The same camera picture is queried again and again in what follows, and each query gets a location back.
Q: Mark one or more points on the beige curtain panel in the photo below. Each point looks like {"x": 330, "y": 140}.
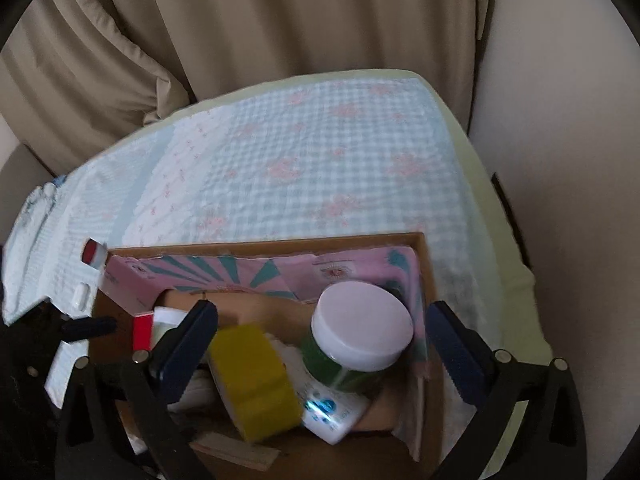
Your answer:
{"x": 300, "y": 15}
{"x": 85, "y": 60}

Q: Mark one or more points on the green jar with white lid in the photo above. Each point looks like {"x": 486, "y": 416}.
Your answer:
{"x": 360, "y": 332}

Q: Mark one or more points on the grey padded headboard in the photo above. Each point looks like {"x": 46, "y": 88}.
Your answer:
{"x": 17, "y": 160}

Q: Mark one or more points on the yellow tape roll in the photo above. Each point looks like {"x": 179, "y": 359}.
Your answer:
{"x": 255, "y": 380}

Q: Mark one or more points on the cardboard box with pink lining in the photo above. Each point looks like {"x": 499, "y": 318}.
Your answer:
{"x": 280, "y": 270}

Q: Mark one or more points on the checked floral bed sheet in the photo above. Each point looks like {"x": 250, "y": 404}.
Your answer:
{"x": 300, "y": 160}

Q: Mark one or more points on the white printed bottle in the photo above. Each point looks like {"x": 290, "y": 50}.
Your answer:
{"x": 327, "y": 400}

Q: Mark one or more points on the crumpled light blue blanket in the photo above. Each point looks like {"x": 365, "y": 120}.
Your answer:
{"x": 35, "y": 205}

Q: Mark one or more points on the pale green mattress cover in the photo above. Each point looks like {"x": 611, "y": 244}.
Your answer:
{"x": 505, "y": 305}

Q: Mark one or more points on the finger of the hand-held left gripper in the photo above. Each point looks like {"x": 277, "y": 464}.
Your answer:
{"x": 87, "y": 327}

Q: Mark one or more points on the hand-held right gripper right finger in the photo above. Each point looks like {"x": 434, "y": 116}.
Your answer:
{"x": 457, "y": 355}

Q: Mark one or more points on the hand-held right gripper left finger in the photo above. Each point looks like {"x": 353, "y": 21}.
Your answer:
{"x": 182, "y": 355}

